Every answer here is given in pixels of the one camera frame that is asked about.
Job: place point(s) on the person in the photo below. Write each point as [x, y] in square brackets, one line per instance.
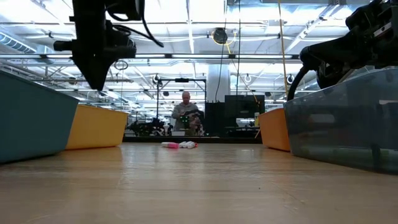
[183, 113]

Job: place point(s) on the orange plastic bin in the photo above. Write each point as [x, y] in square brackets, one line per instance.
[275, 130]

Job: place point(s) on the teal plastic bin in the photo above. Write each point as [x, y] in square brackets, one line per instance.
[34, 121]

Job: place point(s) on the black gooseneck desk lamp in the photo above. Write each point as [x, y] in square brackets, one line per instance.
[332, 77]

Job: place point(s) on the black robot station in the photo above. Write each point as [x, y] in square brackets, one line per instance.
[146, 127]

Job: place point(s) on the grey translucent plastic bin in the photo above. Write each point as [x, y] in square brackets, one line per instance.
[342, 124]

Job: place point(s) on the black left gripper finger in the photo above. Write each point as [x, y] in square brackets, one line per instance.
[94, 74]

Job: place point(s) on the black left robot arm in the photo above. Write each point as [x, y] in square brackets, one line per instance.
[88, 6]

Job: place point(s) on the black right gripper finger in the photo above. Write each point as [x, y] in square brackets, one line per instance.
[357, 49]

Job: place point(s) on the black gantry frame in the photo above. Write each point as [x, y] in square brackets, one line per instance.
[182, 80]

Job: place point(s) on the pink cap white marker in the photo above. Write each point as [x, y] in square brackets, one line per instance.
[171, 145]

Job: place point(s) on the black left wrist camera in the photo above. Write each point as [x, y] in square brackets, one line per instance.
[124, 7]

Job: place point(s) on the yellow plastic bin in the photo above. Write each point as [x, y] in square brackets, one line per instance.
[96, 127]

